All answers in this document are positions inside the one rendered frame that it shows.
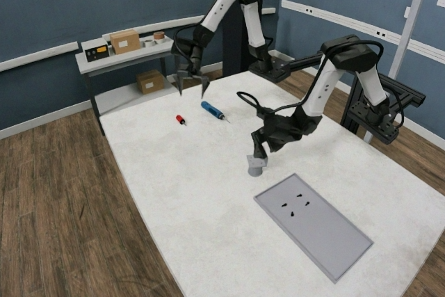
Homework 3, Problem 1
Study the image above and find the blue electric screwdriver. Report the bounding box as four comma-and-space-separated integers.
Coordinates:
201, 101, 230, 123

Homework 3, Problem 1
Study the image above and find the red screwdriver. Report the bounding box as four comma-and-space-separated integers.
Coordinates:
176, 115, 186, 126

